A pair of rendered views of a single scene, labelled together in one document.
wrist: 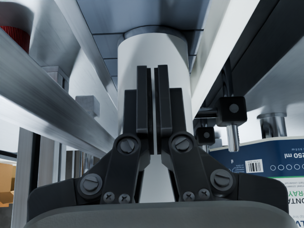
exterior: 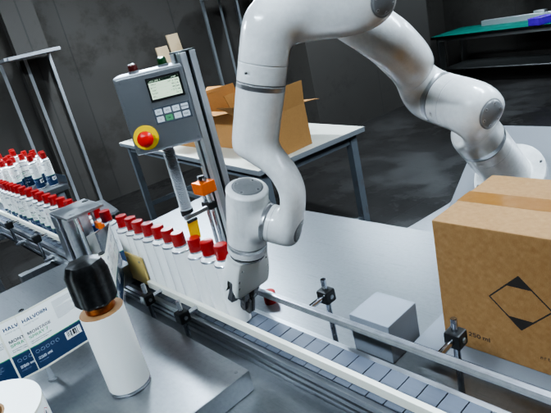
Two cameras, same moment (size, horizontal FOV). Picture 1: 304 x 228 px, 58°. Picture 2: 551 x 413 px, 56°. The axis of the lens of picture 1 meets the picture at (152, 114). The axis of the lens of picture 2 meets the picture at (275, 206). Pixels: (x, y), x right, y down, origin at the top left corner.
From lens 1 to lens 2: 1.08 m
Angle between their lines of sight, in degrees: 37
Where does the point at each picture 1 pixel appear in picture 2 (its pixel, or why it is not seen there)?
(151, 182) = not seen: hidden behind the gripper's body
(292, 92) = (153, 340)
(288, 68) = (184, 342)
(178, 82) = (238, 312)
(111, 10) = (260, 319)
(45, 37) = (261, 306)
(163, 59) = (243, 315)
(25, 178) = not seen: hidden behind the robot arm
